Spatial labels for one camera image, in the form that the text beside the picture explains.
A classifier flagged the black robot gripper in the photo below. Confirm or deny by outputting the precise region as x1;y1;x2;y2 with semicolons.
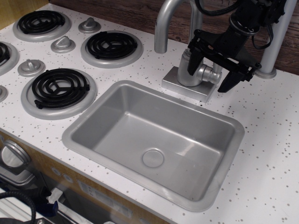
187;21;261;93

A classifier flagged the silver faucet lever handle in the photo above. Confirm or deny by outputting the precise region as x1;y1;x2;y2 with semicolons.
195;63;222;84

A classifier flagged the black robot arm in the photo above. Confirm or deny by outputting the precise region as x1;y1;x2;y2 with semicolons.
187;0;286;93

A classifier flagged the silver vertical support pole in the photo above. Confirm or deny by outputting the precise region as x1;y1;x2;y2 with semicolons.
255;0;297;79

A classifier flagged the silver toy faucet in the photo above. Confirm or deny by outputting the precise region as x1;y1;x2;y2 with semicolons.
154;0;223;103

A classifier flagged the grey toy sink basin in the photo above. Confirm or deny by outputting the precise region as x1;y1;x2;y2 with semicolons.
62;80;245;212

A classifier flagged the back right stove burner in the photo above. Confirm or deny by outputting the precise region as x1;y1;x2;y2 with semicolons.
80;31;143;69

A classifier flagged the silver stove knob top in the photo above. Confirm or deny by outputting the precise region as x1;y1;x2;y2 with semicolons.
78;17;101;34

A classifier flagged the silver stove knob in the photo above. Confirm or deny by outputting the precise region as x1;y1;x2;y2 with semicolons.
78;17;101;34
17;59;45;77
50;36;76;54

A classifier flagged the silver stove knob middle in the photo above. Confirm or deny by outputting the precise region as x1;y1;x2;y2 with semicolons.
50;36;76;54

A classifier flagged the front right stove burner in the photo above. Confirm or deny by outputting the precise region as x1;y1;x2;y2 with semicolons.
21;68;97;120

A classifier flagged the back left stove burner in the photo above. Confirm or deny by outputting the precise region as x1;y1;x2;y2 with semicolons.
13;10;71;42

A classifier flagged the silver stove knob lower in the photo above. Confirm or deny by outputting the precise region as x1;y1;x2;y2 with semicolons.
17;59;45;77

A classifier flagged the left edge stove burner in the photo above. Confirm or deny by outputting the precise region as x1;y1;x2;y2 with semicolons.
0;42;19;76

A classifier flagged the silver stove knob edge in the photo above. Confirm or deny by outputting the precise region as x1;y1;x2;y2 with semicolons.
0;85;8;102

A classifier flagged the blue clamp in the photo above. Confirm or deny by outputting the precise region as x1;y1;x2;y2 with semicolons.
46;201;59;217

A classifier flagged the silver oven dial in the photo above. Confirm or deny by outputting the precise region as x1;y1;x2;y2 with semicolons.
0;140;31;175

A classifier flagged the black braided cable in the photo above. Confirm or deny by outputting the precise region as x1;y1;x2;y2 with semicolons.
196;0;241;17

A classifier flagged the black cable lower left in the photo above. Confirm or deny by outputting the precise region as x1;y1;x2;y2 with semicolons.
0;190;38;221

